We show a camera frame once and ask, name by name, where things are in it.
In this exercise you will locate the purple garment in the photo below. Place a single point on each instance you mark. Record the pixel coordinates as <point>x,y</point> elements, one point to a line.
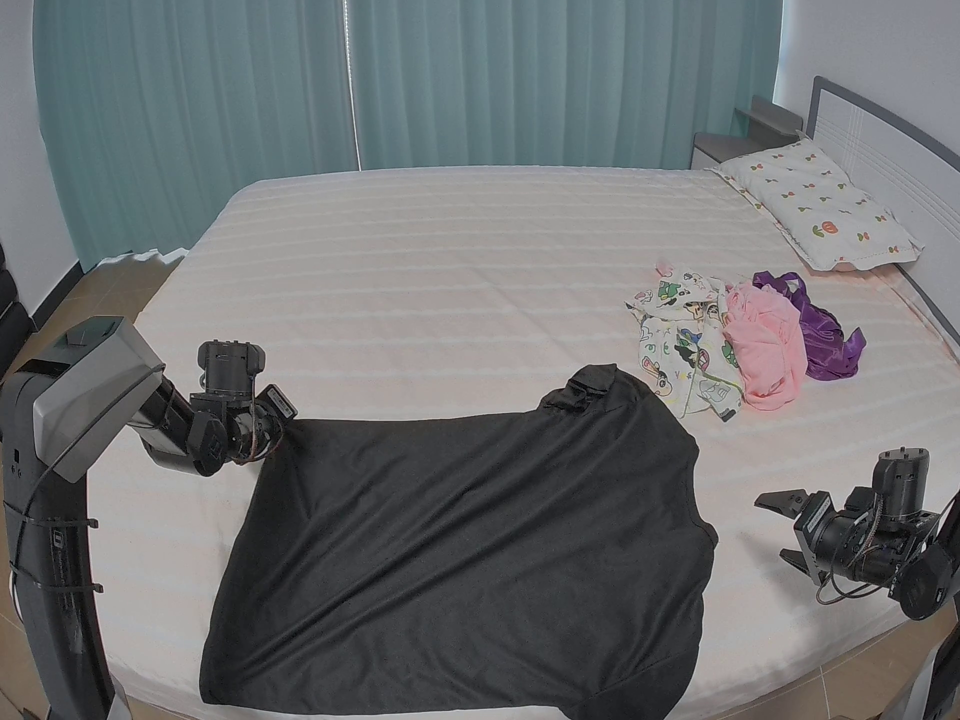
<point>825,342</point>

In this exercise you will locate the white printed garment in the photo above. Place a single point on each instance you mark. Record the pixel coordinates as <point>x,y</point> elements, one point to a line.
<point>675,349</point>

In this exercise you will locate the white printed pillow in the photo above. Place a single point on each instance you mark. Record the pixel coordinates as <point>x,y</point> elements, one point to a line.
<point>817,199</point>

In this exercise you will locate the bed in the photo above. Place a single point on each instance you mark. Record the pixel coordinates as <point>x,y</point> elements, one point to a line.
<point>420,267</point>

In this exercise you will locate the grey bedside table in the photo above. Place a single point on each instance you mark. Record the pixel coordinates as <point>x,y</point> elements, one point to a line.
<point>724,148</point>

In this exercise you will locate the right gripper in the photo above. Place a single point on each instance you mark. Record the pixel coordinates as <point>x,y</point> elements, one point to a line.
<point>840,544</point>

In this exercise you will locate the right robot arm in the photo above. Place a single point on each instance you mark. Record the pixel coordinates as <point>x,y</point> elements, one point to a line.
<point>904,488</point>

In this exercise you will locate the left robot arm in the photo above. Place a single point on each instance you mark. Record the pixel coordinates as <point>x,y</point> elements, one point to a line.
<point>82,394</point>

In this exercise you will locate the blue-green curtain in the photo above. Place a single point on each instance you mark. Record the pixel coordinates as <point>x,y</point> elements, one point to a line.
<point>195,102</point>
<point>555,57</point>

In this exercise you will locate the pink garment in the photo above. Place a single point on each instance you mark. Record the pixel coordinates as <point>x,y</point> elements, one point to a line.
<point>772,349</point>

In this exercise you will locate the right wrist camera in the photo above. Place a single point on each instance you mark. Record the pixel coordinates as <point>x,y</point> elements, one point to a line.
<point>861,507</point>

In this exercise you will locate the black T-shirt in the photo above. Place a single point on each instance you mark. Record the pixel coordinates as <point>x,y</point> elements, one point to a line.
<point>465,552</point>

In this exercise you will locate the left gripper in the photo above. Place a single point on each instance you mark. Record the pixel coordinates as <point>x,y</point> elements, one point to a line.
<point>255,436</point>

